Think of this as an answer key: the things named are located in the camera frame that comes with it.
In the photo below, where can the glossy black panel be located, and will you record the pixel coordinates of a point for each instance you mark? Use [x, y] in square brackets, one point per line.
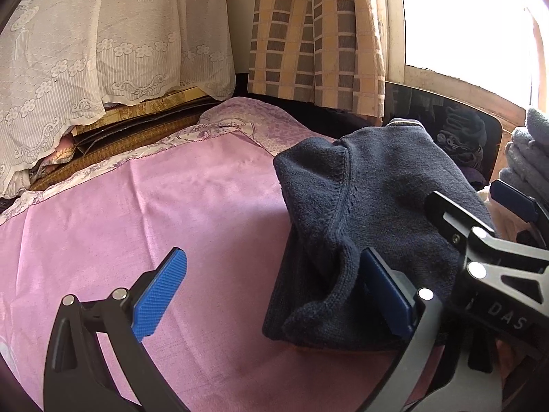
[411, 103]

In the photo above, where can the wooden window frame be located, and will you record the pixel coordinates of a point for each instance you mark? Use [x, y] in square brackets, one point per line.
[463, 90]

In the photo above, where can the checkered curtain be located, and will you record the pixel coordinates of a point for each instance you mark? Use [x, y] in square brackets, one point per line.
[317, 34]

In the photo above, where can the pink blanket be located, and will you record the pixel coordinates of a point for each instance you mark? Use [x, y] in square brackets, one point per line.
[150, 206]

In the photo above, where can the stack of grey towels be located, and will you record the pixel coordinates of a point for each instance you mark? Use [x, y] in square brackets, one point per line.
[527, 154]

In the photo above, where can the lavender floral bed sheet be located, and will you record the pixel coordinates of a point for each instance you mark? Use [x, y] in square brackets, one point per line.
[240, 124]

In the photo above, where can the folded pink quilt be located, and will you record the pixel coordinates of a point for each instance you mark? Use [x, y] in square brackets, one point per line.
[55, 154]

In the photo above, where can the white lace cloth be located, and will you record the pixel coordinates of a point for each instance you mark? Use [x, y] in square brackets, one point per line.
[94, 51]

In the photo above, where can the navy knit cardigan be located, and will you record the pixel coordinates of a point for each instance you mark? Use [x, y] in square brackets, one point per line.
[364, 206]

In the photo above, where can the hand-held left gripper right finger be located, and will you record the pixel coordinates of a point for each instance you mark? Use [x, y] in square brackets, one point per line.
[388, 296]

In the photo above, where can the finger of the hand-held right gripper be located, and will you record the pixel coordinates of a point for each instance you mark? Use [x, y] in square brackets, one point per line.
[514, 199]
[459, 219]

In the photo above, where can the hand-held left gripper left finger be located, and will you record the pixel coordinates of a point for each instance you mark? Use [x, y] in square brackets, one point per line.
[158, 294]

